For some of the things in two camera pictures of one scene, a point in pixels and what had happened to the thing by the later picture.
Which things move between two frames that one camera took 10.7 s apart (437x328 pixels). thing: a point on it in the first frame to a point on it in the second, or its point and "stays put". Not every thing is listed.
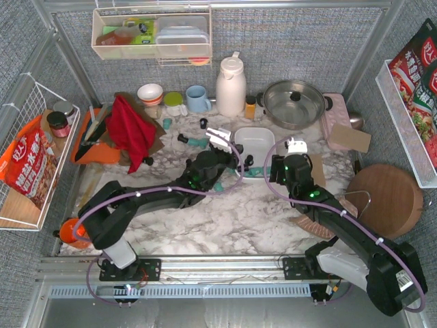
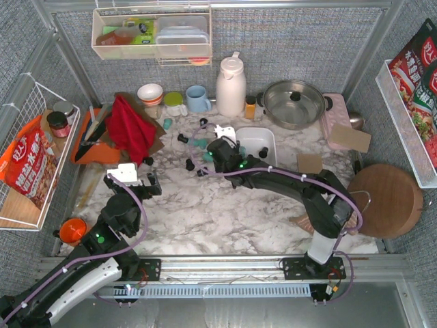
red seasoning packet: x=414 y=73 stays put
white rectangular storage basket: x=256 y=143 stays put
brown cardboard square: x=318 y=171 stays put
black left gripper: x=239 y=156 to x=135 y=186
